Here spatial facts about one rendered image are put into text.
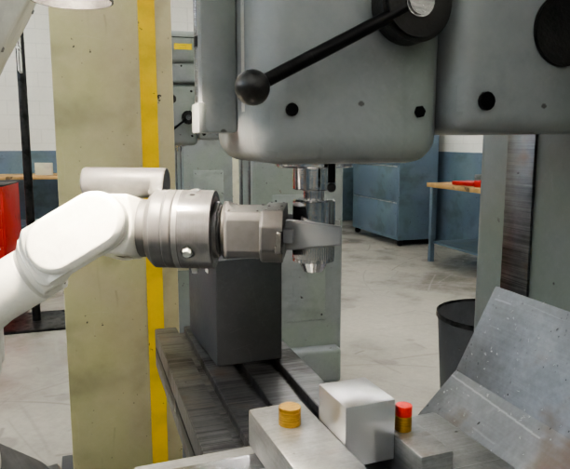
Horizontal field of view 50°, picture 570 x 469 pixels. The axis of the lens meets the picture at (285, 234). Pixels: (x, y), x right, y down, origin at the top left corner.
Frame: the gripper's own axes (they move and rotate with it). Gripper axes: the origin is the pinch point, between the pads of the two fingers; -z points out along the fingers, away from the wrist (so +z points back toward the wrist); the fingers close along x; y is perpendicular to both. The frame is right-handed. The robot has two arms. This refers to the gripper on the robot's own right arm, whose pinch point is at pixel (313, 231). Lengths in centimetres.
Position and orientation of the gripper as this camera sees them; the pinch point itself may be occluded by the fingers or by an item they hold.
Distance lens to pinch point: 68.8
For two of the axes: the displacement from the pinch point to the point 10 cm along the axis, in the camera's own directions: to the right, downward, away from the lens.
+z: -10.0, -0.2, 0.5
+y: -0.1, 9.9, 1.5
